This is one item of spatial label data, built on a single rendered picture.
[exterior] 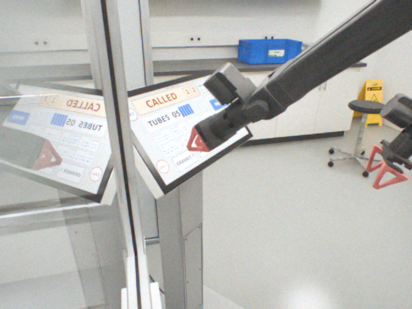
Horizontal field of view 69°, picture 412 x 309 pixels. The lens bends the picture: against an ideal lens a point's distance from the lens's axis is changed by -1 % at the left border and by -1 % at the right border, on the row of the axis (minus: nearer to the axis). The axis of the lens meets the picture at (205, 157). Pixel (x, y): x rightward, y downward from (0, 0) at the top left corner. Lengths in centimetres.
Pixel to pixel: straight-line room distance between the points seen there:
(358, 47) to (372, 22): 3
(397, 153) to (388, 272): 140
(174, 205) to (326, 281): 118
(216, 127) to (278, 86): 19
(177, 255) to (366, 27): 104
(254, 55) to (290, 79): 285
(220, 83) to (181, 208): 62
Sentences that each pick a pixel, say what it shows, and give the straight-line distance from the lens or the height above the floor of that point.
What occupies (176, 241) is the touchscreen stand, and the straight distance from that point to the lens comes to 121.
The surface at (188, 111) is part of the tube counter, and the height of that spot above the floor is 110.
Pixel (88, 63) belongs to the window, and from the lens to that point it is 19.
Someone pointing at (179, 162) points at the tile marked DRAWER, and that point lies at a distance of 89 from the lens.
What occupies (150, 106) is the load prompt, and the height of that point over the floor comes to 115.
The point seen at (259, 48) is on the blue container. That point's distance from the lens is 337.
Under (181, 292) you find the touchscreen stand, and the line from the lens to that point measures 141.
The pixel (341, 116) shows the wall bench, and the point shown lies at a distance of 394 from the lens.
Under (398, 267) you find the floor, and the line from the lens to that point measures 229.
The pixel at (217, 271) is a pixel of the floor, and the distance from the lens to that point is 194.
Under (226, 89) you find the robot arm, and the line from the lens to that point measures 60.
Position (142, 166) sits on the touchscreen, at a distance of 84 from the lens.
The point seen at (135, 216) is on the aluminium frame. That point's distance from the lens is 56.
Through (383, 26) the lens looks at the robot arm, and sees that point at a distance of 45.
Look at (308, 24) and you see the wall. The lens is 424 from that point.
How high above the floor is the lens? 140
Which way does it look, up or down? 26 degrees down
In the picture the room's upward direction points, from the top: straight up
